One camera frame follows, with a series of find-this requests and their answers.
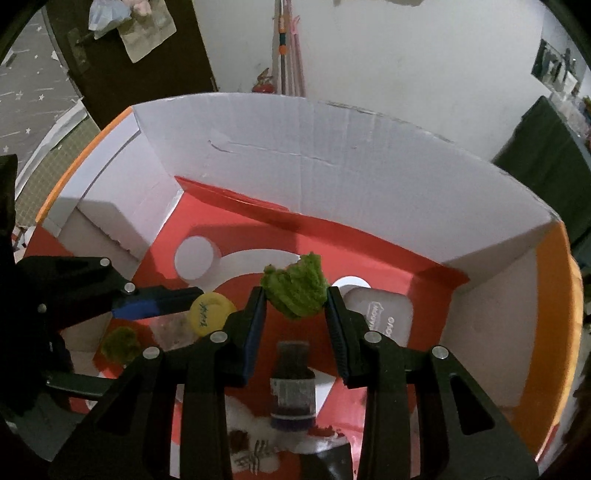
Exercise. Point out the grey eyeshadow case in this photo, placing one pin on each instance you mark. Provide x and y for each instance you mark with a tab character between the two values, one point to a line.
392	314

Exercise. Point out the white fluffy plush piece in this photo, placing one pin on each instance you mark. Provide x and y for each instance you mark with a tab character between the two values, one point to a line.
249	415

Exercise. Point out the clear plastic small container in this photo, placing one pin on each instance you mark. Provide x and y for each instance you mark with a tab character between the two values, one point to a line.
171	330

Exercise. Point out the black roll with white paper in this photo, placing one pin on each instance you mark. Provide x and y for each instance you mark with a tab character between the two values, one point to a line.
332	464

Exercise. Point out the pole with red tip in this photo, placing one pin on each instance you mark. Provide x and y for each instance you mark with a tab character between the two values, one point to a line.
281	55

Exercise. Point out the pink plush toy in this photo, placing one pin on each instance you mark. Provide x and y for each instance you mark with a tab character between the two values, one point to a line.
141	5

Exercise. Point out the dark brown door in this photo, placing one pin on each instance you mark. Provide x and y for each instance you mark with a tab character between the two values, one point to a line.
138	92

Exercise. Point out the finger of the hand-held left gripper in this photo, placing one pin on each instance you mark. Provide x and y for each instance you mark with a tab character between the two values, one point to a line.
138	308
74	385

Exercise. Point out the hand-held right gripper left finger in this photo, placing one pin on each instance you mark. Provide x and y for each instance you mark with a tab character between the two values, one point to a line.
256	332

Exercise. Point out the small green knit scrunchie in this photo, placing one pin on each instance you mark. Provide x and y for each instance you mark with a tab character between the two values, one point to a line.
120	346

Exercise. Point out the yellow round cap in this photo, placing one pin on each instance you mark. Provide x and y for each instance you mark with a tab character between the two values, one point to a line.
207	311

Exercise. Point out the black white checkered bow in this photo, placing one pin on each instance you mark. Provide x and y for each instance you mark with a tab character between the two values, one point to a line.
254	457

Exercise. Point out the dark green covered table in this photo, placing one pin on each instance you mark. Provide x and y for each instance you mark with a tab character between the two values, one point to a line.
545	152

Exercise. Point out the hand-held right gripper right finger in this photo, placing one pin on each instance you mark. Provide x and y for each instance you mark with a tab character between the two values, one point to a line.
339	332

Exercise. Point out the large green knit scrunchie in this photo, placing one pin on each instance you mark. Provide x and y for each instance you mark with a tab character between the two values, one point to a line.
295	286

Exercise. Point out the clear plastic bag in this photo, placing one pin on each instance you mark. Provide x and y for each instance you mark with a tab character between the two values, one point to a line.
106	16

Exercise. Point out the dark blue bottle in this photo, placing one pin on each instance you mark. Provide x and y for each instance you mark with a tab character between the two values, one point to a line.
293	392

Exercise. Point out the orange cardboard box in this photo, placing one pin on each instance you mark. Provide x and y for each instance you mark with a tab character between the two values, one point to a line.
323	184

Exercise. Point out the beige hanging organizer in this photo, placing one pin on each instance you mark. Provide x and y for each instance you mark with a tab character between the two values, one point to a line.
147	41

